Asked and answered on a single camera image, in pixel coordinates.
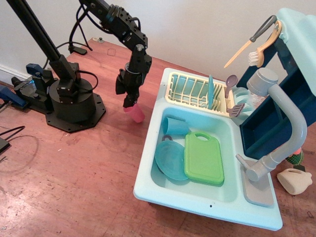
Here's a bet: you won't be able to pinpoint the blue plastic plate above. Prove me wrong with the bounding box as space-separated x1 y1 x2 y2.
155 140 188 181

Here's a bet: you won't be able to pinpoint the blue plastic cup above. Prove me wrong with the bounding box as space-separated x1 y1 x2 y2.
162 117 190 135

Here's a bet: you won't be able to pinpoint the black cable mount foot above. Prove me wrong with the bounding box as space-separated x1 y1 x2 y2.
68 42 87 55

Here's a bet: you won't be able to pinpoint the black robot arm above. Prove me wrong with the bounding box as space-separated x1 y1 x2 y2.
8 0 152 108

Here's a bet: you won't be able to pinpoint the blue plate in rack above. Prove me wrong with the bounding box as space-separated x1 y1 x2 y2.
207 75 214 110

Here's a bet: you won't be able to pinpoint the light blue toy sink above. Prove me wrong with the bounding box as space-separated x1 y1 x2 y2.
134 68 283 231

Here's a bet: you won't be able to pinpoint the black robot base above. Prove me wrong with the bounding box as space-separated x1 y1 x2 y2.
45 59 106 133

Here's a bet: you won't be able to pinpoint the grey toy faucet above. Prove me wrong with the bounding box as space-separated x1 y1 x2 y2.
236 68 307 207

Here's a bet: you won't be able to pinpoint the purple toy spatula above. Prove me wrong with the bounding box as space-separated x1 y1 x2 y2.
227 103 245 118

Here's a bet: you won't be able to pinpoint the green cutting board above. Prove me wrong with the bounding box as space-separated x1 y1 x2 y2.
184 132 224 186

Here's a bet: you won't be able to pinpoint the cream dish rack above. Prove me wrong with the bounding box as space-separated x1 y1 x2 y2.
165 72 235 118

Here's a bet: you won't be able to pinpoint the black cable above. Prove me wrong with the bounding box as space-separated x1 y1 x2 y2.
41 0 99 70

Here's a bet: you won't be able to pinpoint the cream dish brush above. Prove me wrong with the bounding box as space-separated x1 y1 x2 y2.
248 20 282 68

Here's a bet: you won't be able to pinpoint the beige toy jug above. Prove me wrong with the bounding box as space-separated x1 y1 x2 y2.
277 168 313 195

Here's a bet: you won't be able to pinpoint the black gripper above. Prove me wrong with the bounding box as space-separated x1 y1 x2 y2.
116 64 144 108

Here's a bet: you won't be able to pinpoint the pink plastic cup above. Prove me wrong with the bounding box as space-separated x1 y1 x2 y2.
123 104 145 123

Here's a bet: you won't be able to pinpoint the stacked blue dishes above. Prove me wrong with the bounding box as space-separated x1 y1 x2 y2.
233 87 254 114

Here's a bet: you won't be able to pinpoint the toy knife grey handle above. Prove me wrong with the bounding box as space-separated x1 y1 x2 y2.
224 15 277 68

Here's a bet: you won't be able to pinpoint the dark blue toy shelf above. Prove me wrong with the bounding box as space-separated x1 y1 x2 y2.
236 7 316 160

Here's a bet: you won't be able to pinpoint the green netted toy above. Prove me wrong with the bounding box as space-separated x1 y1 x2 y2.
286 148 304 165

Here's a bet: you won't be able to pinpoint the blue table clamp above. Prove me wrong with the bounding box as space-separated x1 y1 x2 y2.
0 63 57 113

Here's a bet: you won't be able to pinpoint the purple toy spoon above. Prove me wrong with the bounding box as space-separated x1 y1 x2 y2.
225 75 238 99

